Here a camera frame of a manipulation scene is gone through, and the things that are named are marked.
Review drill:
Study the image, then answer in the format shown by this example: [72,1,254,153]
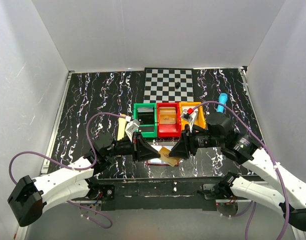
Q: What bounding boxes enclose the white cards in yellow bin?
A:
[181,105,194,116]

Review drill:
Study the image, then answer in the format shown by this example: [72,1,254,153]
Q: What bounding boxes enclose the blue toy microphone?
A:
[216,93,228,113]

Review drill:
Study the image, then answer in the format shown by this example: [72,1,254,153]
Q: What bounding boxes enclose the red leather card holder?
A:
[146,145,180,166]

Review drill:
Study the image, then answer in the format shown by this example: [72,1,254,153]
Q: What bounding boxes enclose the yellow plastic bin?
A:
[179,102,206,130]

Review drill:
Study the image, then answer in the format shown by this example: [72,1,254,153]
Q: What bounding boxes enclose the dark cards in green bin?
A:
[137,107,155,125]

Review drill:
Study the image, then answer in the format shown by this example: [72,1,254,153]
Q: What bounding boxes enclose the green plastic bin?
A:
[133,103,158,139]

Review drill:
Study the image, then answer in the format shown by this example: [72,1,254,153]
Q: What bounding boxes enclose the cream toy microphone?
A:
[116,117,127,141]

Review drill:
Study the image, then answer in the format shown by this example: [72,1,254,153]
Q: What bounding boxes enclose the checkered chessboard mat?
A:
[143,68,194,103]

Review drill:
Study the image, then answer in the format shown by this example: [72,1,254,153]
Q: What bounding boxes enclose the red plastic bin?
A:
[156,102,182,139]

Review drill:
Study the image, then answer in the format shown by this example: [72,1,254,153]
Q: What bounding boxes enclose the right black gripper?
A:
[168,123,223,159]

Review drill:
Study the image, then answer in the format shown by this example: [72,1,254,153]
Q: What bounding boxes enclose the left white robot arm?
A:
[7,132,161,227]

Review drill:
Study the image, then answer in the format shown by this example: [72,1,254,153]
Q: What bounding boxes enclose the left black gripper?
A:
[105,131,161,163]

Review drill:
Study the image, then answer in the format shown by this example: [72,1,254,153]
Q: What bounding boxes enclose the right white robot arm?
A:
[169,112,306,232]

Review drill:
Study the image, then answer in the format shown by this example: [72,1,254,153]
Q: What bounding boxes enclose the gold VIP credit card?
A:
[158,146,180,167]

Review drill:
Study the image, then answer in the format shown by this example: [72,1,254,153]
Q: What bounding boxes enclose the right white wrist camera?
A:
[180,108,198,132]

